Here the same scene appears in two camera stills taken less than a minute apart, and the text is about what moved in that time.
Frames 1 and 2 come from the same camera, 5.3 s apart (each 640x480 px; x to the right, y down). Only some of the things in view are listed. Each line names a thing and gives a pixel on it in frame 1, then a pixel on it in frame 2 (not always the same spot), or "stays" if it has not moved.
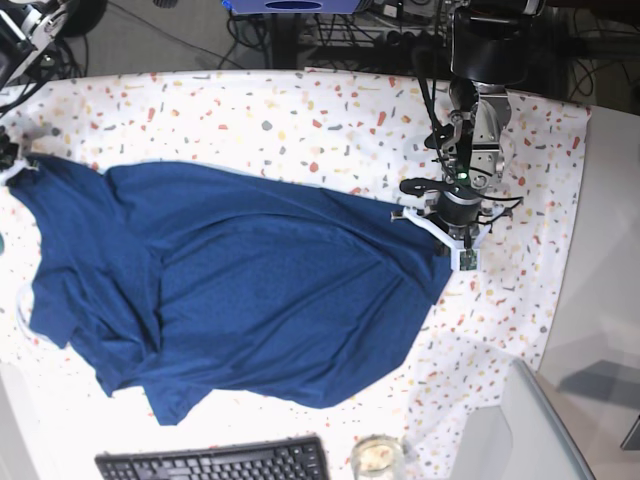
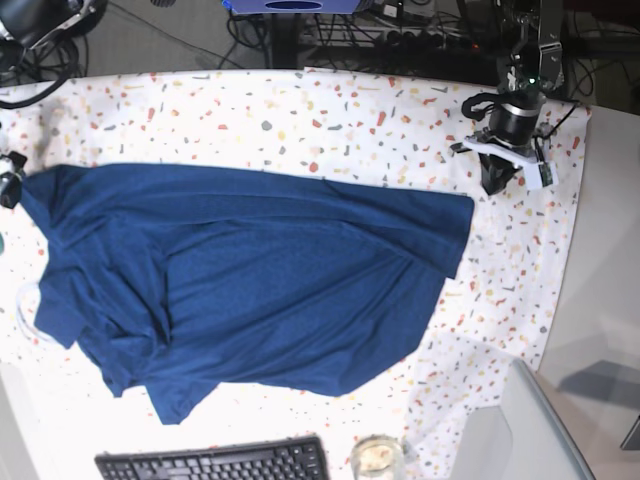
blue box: [291, 6] stays
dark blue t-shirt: [183, 284] stays
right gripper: [463, 225] to [498, 159]
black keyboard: [300, 458] stays
